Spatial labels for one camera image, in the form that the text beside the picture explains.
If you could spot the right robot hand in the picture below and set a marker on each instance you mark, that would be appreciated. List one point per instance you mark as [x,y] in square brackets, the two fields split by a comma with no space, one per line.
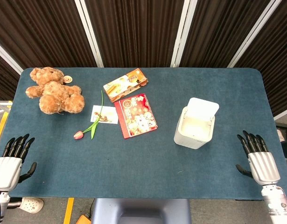
[263,166]

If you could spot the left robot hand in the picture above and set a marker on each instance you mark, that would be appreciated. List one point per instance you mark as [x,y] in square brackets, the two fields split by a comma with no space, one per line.
[6,169]

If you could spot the white lidded bin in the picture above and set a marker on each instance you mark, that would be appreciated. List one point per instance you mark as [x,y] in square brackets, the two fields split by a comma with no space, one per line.
[195,123]

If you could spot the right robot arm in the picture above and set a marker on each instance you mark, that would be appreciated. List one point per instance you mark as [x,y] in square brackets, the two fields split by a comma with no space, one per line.
[277,203]

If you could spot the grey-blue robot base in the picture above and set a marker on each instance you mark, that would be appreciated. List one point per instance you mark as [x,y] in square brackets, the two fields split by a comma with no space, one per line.
[141,211]

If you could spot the white clog shoe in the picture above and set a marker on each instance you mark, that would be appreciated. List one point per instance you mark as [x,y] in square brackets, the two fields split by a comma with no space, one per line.
[31,205]

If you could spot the brown teddy bear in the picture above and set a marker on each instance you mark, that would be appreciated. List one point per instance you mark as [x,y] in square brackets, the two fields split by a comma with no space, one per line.
[55,91]

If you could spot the pink artificial tulip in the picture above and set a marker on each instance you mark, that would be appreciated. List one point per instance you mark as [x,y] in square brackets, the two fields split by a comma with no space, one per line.
[94,121]

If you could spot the white picture card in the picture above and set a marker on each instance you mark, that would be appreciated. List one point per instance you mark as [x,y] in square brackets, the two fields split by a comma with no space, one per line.
[107,114]

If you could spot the blue table mat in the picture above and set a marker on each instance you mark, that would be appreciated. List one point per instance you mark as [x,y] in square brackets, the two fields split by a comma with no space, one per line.
[143,168]

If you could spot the red spiral notebook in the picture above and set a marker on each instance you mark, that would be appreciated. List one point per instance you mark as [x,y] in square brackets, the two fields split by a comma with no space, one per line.
[136,116]

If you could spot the orange snack box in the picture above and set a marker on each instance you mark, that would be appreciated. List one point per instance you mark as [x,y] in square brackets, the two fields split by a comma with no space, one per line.
[125,84]

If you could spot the brown folding screen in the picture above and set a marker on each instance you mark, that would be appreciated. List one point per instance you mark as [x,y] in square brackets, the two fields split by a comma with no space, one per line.
[138,30]

